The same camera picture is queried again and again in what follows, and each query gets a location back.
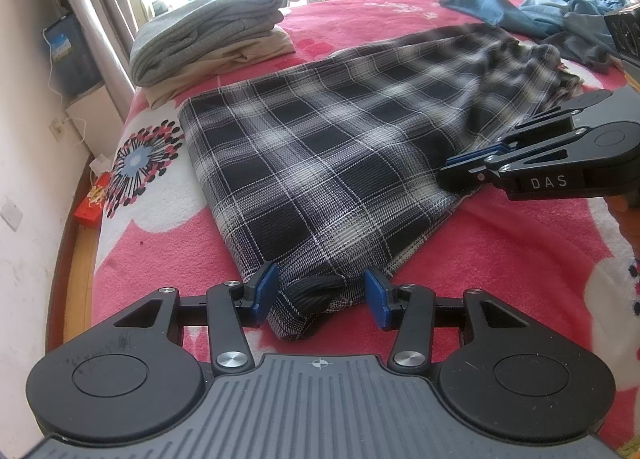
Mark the black white plaid shirt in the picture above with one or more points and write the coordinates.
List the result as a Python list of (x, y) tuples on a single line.
[(329, 168)]

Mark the red snack box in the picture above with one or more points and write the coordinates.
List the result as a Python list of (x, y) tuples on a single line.
[(90, 210)]

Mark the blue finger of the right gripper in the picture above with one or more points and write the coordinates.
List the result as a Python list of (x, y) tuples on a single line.
[(555, 122), (528, 170)]

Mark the folded beige garment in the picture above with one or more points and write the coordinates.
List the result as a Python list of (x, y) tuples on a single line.
[(219, 61)]

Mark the pink floral bed blanket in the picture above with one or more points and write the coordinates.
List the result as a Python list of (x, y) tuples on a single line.
[(562, 262)]

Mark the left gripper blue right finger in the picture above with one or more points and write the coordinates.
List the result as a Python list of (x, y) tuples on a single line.
[(410, 311)]

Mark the person right hand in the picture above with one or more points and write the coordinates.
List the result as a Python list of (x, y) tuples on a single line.
[(628, 220)]

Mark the folded grey garment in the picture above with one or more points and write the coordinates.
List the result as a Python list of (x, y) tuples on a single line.
[(169, 42)]

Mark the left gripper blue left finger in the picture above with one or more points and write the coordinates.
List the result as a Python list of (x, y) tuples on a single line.
[(230, 308)]

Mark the blue denim garment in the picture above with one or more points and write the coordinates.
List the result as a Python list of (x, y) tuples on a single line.
[(576, 28)]

